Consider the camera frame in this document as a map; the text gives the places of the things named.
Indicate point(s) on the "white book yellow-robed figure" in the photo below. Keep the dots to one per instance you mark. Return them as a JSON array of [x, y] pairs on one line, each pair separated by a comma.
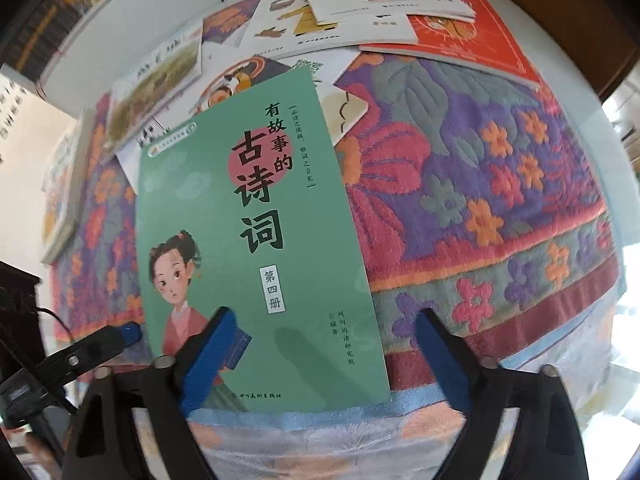
[[280, 25]]

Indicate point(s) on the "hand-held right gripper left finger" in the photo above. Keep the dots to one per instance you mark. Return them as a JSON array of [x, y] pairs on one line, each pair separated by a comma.
[[210, 355]]

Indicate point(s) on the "beige card book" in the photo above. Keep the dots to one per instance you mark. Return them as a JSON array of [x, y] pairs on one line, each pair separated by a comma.
[[345, 110]]

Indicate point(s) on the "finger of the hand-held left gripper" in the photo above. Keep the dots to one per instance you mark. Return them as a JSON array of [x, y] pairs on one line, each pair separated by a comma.
[[100, 344]]

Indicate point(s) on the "white wall chart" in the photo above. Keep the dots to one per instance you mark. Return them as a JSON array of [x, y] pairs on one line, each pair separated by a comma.
[[10, 105]]

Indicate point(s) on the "small plain white book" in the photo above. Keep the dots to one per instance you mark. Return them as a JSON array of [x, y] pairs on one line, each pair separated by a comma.
[[385, 30]]

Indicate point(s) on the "red book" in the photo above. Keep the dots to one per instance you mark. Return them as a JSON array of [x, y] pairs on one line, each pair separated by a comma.
[[480, 40]]

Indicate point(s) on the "brown wooden cabinet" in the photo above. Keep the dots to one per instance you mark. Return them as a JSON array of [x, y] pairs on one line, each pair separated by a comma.
[[590, 10]]

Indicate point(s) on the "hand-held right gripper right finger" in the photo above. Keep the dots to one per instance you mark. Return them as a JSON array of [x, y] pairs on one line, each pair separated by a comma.
[[435, 350]]

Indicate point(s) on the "pale floral bedsheet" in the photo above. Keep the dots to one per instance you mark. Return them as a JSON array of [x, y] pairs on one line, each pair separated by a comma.
[[325, 450]]

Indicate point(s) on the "teal green book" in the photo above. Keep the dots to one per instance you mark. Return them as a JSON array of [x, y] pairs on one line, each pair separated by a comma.
[[300, 240]]

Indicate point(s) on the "black stand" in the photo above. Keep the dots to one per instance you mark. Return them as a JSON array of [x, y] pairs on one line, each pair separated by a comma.
[[15, 300]]

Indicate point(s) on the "row of shelved books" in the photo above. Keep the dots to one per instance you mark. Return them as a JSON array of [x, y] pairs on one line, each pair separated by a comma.
[[60, 15]]

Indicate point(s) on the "white book orange figure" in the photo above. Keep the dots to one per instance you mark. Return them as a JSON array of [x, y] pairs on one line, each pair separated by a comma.
[[235, 85]]

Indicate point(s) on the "landscape picture book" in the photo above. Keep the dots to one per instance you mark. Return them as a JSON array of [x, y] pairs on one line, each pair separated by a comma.
[[160, 75]]

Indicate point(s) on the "book at left edge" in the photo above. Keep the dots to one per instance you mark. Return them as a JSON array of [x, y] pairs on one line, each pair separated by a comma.
[[60, 200]]

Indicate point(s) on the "floral purple blanket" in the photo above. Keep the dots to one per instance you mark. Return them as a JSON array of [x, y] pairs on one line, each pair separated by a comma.
[[450, 185]]

